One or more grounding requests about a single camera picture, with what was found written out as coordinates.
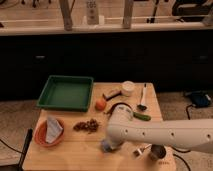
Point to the blue sponge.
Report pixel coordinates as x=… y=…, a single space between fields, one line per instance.
x=105 y=146

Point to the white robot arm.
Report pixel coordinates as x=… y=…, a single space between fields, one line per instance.
x=195 y=135

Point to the green plastic tray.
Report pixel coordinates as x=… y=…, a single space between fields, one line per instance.
x=70 y=93

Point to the orange fruit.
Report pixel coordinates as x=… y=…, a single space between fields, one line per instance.
x=100 y=104

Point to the white round container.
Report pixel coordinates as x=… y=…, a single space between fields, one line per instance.
x=127 y=88

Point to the dark red bowl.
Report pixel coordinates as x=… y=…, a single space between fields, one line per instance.
x=111 y=107

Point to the pile of brown nuts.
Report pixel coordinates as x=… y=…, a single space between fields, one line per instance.
x=90 y=126

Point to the green cucumber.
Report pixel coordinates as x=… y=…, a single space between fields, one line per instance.
x=142 y=116

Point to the crumpled white cloth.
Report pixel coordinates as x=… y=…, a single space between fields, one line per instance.
x=54 y=129

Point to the orange plastic bowl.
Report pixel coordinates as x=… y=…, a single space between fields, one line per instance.
x=40 y=135

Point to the metal measuring cup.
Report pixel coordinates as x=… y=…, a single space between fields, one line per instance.
x=157 y=152

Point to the blue black floor device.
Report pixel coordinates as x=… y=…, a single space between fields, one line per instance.
x=199 y=99

